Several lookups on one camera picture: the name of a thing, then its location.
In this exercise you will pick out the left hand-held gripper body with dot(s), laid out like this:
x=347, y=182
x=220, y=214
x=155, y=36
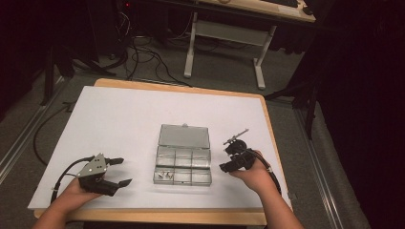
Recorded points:
x=94, y=175

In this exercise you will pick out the aluminium floor rail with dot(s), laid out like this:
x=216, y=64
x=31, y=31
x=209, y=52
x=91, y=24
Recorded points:
x=320, y=178
x=22, y=140

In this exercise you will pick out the white table sheet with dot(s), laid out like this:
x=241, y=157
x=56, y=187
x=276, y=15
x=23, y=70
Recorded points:
x=133, y=120

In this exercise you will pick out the black metal stand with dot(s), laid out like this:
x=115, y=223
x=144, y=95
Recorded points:
x=49, y=76
x=310, y=105

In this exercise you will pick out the person's right hand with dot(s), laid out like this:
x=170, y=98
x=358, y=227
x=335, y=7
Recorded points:
x=254, y=179

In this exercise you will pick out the wooden table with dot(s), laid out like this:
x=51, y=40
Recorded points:
x=159, y=217

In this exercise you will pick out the black keyboard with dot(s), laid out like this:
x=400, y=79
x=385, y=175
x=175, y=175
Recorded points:
x=281, y=2

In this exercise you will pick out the black computer mouse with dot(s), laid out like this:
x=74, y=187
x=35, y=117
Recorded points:
x=308, y=11

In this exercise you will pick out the person's left hand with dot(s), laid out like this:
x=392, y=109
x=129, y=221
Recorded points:
x=71, y=197

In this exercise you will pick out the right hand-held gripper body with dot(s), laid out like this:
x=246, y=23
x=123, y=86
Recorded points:
x=242, y=157

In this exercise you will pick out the desk with white legs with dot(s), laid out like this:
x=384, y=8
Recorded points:
x=229, y=33

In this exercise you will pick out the dark computer tower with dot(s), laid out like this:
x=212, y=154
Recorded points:
x=140, y=19

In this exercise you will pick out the clear plastic compartment box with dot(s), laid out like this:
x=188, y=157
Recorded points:
x=184, y=156

